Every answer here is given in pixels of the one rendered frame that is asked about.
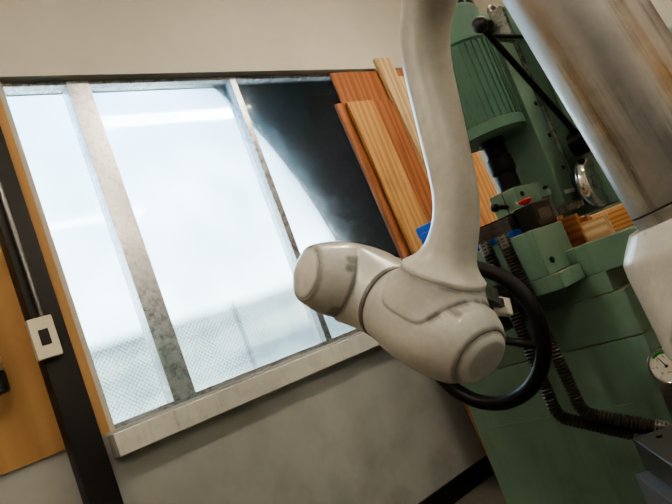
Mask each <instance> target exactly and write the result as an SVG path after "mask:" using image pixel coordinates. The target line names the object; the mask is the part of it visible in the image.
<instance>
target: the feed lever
mask: <svg viewBox="0 0 672 504"><path fill-rule="evenodd" d="M488 27H489V22H488V20H487V18H486V17H484V16H478V17H476V18H475V19H474V20H473V22H472V29H473V31H474V32H475V33H478V34H481V33H483V34H484V35H485V36H486V37H487V38H488V40H489V41H490V42H491V43H492V44H493V45H494V46H495V47H496V49H497V50H498V51H499V52H500V53H501V54H502V55H503V56H504V58H505V59H506V60H507V61H508V62H509V63H510V64H511V65H512V67H513V68H514V69H515V70H516V71H517V72H518V73H519V74H520V76H521V77H522V78H523V79H524V80H525V81H526V82H527V83H528V85H529V86H530V87H531V88H532V89H533V90H534V91H535V92H536V94H537V95H538V96H539V97H540V98H541V99H542V100H543V101H544V103H545V104H546V105H547V106H548V107H549V108H550V109H551V110H552V112H553V113H554V114H555V115H556V116H557V117H558V118H559V119H560V121H561V122H562V123H563V124H564V125H565V126H566V127H567V129H568V130H569V131H570V133H568V134H567V137H566V141H567V144H568V147H569V149H570V150H571V152H572V153H573V154H574V155H576V156H578V157H579V156H582V155H584V154H586V153H588V152H590V151H591V150H590V148H589V147H588V145H587V143H586V141H585V140H584V138H583V136H582V135H581V133H580V131H579V130H578V129H576V128H575V127H574V125H573V124H572V123H571V122H570V121H569V120H568V119H567V117H566V116H565V115H564V114H563V113H562V112H561V111H560V110H559V108H558V107H557V106H556V105H555V104H554V103H553V102H552V100H551V99H550V98H549V97H548V96H547V95H546V94H545V92H544V91H543V90H542V89H541V88H540V87H539V86H538V85H537V83H536V82H535V81H534V80H533V79H532V78H531V77H530V75H529V74H528V73H527V72H526V71H525V70H524V69H523V67H522V66H521V65H520V64H519V63H518V62H517V61H516V59H515V58H514V57H513V56H512V55H511V54H510V53H509V52H508V50H507V49H506V48H505V47H504V46H503V45H502V44H501V42H500V41H499V40H498V39H497V38H496V37H495V36H494V34H493V33H492V32H491V31H490V30H489V29H488Z"/></svg>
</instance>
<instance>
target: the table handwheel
mask: <svg viewBox="0 0 672 504"><path fill-rule="evenodd" d="M477 266H478V269H479V271H480V273H481V275H482V277H484V278H487V279H489V280H492V281H494V282H496V283H497V284H501V285H503V286H504V288H505V289H506V290H507V291H509V292H510V293H511V294H512V295H513V296H514V297H515V298H516V299H517V301H518V302H519V303H520V304H521V305H518V309H520V311H519V312H521V315H522V318H523V319H524V320H523V321H524V322H525V321H527V320H528V318H529V320H530V323H531V325H532V329H533V332H534V337H535V340H529V339H521V338H514V337H509V336H506V344H505V345H508V346H515V347H521V348H526V349H532V350H535V359H534V364H533V367H532V370H531V372H530V374H529V376H528V378H527V379H526V380H525V382H524V383H523V384H522V385H521V386H520V387H518V388H517V389H516V390H514V391H512V392H510V393H507V394H504V395H498V396H487V395H482V394H478V393H475V392H473V391H471V390H468V389H467V388H465V387H463V386H462V385H460V384H459V383H455V384H448V383H444V382H440V381H437V380H435V381H436V382H437V383H438V384H439V385H440V386H441V387H442V388H443V389H444V390H445V391H446V392H447V393H449V394H450V395H451V396H453V397H454V398H455V399H457V400H459V401H460V402H462V403H464V404H466V405H469V406H471V407H474V408H477V409H482V410H488V411H503V410H508V409H512V408H515V407H518V406H520V405H522V404H524V403H525V402H527V401H528V400H530V399H531V398H532V397H533V396H534V395H535V394H536V393H537V392H538V391H539V389H540V388H541V387H542V385H543V383H544V381H545V379H546V377H547V375H548V372H549V369H550V365H551V360H552V338H551V332H550V328H549V324H548V321H547V319H546V316H545V314H544V311H543V309H542V307H541V306H540V304H539V302H538V301H537V299H536V298H535V296H534V295H533V294H532V292H531V291H530V290H529V289H528V288H527V287H526V286H525V285H524V284H523V283H522V282H521V281H520V280H519V279H518V278H517V277H515V276H514V275H513V274H511V273H510V272H508V271H506V270H504V269H503V268H500V267H498V266H496V265H493V264H490V263H486V262H481V261H477ZM498 317H499V319H500V321H501V323H502V326H503V328H504V331H505V332H507V331H509V330H510V329H512V328H514V327H513V324H512V321H510V319H511V318H509V316H508V317H505V316H498Z"/></svg>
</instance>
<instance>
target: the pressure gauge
mask: <svg viewBox="0 0 672 504"><path fill-rule="evenodd" d="M655 355H656V356H657V357H658V358H659V359H660V360H661V361H662V362H663V363H664V364H665V365H666V364H667V365H668V367H667V368H666V367H665V365H664V364H663V363H662V362H661V361H660V360H659V359H658V358H657V357H656V356H655ZM647 367H648V370H649V372H650V373H651V375H652V376H653V377H654V378H655V379H657V380H658V381H660V382H663V383H667V384H672V361H671V360H670V359H669V358H668V357H667V356H666V355H665V353H664V351H663V349H662V347H661V346H659V347H658V348H657V349H656V350H654V351H652V352H651V353H650V355H649V356H648V359H647Z"/></svg>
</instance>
